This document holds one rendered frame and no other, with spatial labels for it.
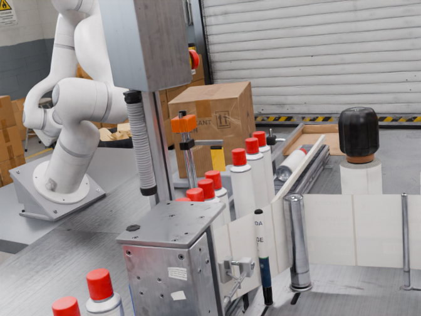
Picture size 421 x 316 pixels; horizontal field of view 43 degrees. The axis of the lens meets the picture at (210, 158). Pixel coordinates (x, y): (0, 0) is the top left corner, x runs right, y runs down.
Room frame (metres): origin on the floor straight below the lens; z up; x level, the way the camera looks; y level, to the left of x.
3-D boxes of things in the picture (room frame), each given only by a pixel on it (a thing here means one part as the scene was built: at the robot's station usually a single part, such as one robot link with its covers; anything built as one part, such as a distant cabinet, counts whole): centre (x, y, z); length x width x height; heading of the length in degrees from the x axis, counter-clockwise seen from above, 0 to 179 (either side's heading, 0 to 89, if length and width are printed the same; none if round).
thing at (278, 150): (1.41, -0.12, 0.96); 1.07 x 0.01 x 0.01; 155
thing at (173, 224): (0.71, 0.06, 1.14); 0.14 x 0.11 x 0.01; 155
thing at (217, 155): (1.14, -0.02, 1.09); 0.03 x 0.01 x 0.06; 65
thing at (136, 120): (1.03, 0.13, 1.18); 0.04 x 0.04 x 0.21
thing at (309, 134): (2.03, -0.46, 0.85); 0.30 x 0.26 x 0.04; 155
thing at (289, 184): (1.38, -0.19, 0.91); 1.07 x 0.01 x 0.02; 155
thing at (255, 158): (1.30, -0.11, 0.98); 0.05 x 0.05 x 0.20
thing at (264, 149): (1.36, -0.13, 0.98); 0.05 x 0.05 x 0.20
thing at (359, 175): (1.08, -0.31, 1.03); 0.09 x 0.09 x 0.30
